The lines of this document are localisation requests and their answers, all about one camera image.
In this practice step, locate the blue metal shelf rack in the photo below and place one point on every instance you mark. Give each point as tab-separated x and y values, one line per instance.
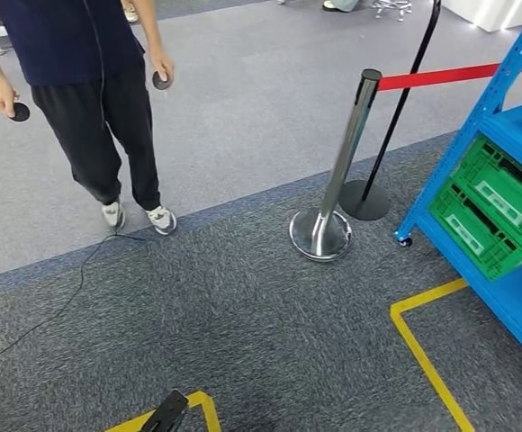
504	208

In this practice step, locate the black round pole base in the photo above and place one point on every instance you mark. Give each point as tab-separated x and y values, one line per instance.
363	200

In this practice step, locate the thin black pole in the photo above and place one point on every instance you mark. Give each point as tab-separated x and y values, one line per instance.
400	101

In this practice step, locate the person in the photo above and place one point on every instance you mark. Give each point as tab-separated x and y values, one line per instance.
85	89
340	5
130	12

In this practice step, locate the chrome chair base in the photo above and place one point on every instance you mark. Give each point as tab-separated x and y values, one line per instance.
391	7

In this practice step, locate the red barrier belt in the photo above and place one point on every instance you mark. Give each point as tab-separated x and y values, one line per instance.
459	74

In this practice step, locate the green plastic crate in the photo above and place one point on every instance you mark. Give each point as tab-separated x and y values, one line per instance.
490	208

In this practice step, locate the white light-strip platform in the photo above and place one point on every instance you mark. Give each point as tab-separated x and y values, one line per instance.
490	12

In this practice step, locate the black chrome stanchion post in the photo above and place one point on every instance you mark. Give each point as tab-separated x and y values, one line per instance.
333	197

